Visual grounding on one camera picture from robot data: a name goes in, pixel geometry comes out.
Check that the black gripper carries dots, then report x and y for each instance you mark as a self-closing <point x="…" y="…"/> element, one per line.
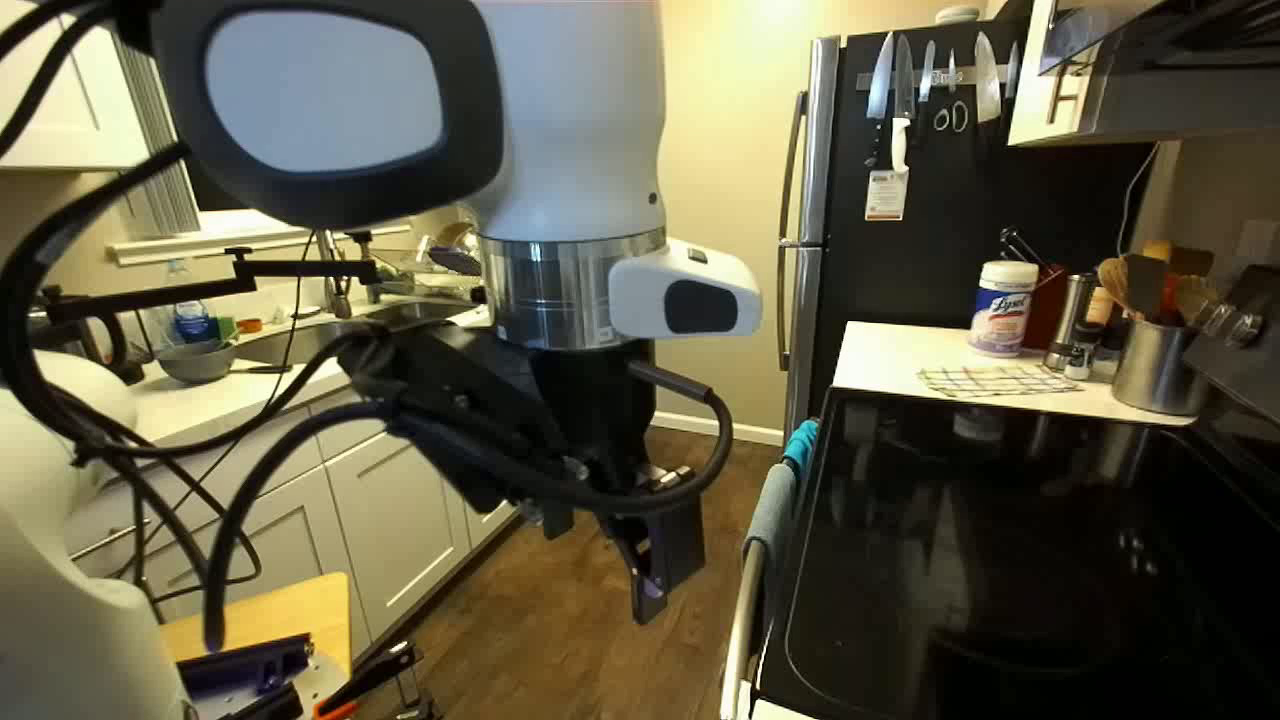
<point x="593" y="425"/>

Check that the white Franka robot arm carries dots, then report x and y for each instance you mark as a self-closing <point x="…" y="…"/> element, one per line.
<point x="574" y="105"/>

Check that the bright blue towel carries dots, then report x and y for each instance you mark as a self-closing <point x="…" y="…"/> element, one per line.
<point x="801" y="442"/>

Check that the black glass-top stove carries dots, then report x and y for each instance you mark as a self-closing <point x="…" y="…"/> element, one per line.
<point x="1002" y="560"/>

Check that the white base cabinets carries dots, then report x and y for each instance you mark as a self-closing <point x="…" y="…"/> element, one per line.
<point x="385" y="522"/>

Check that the black and red pliers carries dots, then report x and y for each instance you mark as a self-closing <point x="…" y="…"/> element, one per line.
<point x="366" y="677"/>

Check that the patterned white trivet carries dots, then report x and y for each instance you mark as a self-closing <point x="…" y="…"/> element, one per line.
<point x="1002" y="381"/>

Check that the wooden board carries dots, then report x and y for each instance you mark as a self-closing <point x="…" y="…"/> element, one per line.
<point x="286" y="614"/>

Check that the black and steel refrigerator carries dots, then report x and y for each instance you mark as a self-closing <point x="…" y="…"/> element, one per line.
<point x="933" y="254"/>

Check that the white wipes canister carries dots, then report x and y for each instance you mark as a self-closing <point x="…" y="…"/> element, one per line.
<point x="1002" y="306"/>

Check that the white paper tag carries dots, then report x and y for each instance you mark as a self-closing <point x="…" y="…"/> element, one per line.
<point x="886" y="192"/>

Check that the steel kitchen sink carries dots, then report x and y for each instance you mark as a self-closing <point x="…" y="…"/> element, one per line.
<point x="301" y="342"/>

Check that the purple and black tool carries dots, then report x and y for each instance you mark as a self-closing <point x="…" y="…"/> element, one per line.
<point x="244" y="667"/>

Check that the dark red bottle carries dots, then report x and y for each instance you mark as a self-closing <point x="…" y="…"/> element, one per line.
<point x="1041" y="311"/>

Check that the steel pepper mill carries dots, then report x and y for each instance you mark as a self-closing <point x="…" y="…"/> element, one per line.
<point x="1071" y="324"/>

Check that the grey bowl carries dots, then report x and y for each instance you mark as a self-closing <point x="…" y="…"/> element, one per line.
<point x="196" y="362"/>

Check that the wooden spoon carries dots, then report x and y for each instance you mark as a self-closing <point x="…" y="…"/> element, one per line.
<point x="1105" y="287"/>

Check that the steel utensil crock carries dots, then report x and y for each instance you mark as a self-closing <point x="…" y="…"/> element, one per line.
<point x="1155" y="371"/>

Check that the broad steel knife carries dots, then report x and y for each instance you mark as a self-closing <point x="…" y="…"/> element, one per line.
<point x="883" y="82"/>
<point x="985" y="82"/>

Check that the blue dish sponge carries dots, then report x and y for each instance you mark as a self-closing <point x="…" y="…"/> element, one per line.
<point x="195" y="324"/>

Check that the small steel knife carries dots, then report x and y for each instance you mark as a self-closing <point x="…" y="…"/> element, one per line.
<point x="929" y="72"/>

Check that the dark range hood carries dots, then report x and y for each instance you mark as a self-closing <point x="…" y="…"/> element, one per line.
<point x="1163" y="82"/>

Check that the white upper cabinet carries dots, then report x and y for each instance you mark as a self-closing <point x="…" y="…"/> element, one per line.
<point x="64" y="120"/>

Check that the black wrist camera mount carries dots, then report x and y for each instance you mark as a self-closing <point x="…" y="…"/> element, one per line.
<point x="455" y="403"/>

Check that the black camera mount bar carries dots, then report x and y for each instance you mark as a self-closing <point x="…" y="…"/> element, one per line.
<point x="202" y="287"/>

